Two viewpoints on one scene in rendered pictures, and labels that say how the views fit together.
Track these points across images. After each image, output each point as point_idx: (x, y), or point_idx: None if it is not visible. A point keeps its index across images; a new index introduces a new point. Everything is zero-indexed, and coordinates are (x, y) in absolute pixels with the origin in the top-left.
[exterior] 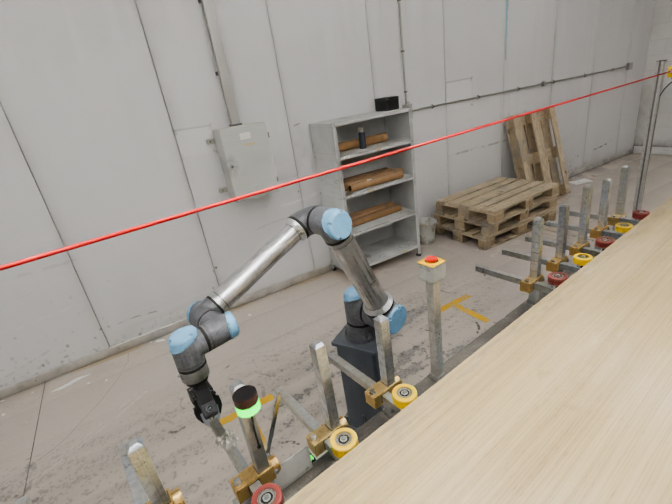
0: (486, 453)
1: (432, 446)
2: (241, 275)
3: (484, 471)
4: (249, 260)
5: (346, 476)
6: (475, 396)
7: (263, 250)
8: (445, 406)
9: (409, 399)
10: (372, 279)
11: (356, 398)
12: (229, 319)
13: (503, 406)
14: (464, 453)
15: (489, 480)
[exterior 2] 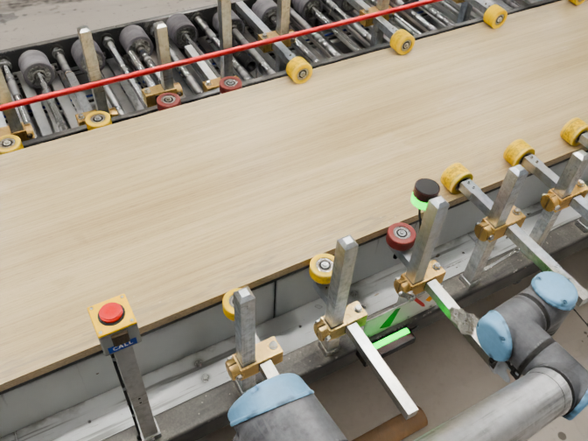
0: (195, 221)
1: (239, 238)
2: (507, 391)
3: (207, 210)
4: (500, 415)
5: (327, 234)
6: (161, 276)
7: (471, 423)
8: (201, 273)
9: (237, 289)
10: None
11: None
12: (493, 315)
13: (143, 256)
14: (213, 226)
15: (208, 204)
